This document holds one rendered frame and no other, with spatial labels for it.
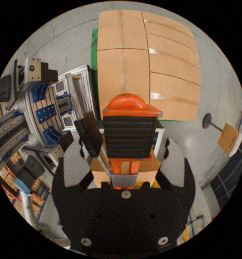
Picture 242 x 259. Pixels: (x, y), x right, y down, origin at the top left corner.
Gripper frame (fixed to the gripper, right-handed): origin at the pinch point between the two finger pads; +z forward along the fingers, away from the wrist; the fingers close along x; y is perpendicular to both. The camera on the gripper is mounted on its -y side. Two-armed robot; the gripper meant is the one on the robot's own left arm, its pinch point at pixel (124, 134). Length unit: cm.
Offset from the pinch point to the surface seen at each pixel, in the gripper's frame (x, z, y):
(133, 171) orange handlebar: 2.3, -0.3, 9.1
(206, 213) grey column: 104, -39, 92
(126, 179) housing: 0.8, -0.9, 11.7
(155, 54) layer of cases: 26, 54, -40
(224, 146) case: 168, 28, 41
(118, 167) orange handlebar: -1.1, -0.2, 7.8
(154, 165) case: 18.1, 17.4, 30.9
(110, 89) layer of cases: -9, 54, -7
